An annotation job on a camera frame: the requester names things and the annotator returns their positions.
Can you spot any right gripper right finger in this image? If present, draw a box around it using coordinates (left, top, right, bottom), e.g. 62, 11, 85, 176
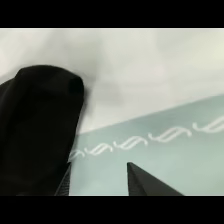
126, 161, 185, 197

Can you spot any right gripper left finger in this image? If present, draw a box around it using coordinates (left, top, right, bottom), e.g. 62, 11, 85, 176
53, 163, 73, 197

